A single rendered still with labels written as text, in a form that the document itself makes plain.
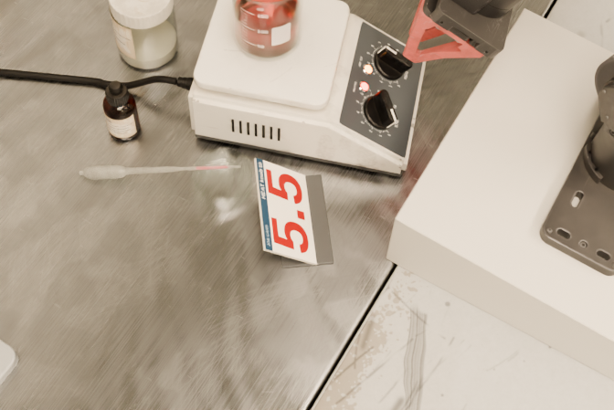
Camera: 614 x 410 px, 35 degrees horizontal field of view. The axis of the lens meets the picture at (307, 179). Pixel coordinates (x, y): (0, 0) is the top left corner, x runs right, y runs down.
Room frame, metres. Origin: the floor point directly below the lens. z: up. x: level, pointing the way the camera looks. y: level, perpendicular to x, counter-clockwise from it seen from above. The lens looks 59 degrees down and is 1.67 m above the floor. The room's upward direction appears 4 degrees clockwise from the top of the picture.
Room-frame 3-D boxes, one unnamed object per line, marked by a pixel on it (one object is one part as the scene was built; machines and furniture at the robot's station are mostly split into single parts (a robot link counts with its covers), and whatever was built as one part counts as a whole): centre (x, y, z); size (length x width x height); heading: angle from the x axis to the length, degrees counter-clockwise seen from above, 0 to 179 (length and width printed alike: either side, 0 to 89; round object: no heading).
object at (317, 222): (0.42, 0.01, 0.92); 0.09 x 0.06 x 0.04; 10
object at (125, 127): (0.51, 0.17, 0.93); 0.03 x 0.03 x 0.07
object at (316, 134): (0.55, 0.01, 0.94); 0.22 x 0.13 x 0.08; 82
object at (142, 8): (0.60, 0.16, 0.94); 0.06 x 0.06 x 0.08
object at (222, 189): (0.45, 0.08, 0.91); 0.06 x 0.06 x 0.02
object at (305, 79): (0.55, 0.04, 0.98); 0.12 x 0.12 x 0.01; 82
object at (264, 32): (0.56, 0.05, 1.03); 0.07 x 0.06 x 0.08; 70
